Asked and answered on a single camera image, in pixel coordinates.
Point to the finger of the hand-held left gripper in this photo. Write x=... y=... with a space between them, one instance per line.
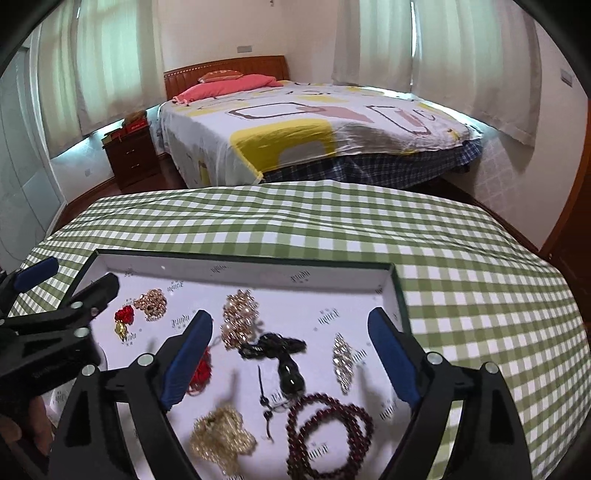
x=99 y=293
x=39 y=272

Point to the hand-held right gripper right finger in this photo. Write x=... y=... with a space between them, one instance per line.
x=392 y=360

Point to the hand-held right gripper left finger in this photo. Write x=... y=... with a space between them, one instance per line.
x=189 y=360

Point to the white printed box tray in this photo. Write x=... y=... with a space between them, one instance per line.
x=300 y=314

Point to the person's left hand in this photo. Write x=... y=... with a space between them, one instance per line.
x=27 y=424

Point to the red and gold charm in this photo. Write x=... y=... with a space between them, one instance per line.
x=123 y=316

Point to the crystal brooch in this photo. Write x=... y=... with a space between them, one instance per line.
x=344 y=360

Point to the frosted glass wardrobe door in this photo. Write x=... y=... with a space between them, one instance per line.
x=23 y=161

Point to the green checked tablecloth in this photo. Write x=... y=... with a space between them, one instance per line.
x=415 y=230

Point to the dark wooden nightstand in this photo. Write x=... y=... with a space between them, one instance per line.
x=131 y=157

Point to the yellow green flat box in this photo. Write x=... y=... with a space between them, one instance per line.
x=113 y=137

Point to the red box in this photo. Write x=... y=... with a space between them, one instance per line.
x=135 y=122

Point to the white sheer curtain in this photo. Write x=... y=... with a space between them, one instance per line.
x=60 y=83
x=374 y=41
x=475 y=64
x=120 y=60

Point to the blue plaid bed sheet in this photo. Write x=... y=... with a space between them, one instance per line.
x=369 y=168

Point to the wooden door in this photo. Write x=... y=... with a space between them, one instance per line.
x=577 y=230

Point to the pink pillow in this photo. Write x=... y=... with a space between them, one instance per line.
x=226 y=87

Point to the orange patterned pillow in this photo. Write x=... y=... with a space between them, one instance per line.
x=221 y=75

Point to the bed with patterned cover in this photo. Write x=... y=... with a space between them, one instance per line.
x=300 y=120

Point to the wooden headboard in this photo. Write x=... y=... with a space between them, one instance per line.
x=231 y=62

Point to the wall switch plate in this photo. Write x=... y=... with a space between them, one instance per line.
x=566 y=76

